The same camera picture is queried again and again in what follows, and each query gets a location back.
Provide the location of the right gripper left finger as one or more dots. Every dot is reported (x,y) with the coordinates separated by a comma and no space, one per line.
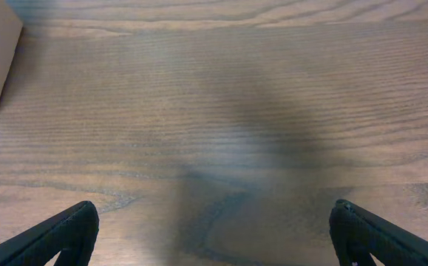
(69,236)

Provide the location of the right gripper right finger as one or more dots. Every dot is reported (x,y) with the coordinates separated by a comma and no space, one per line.
(360,237)

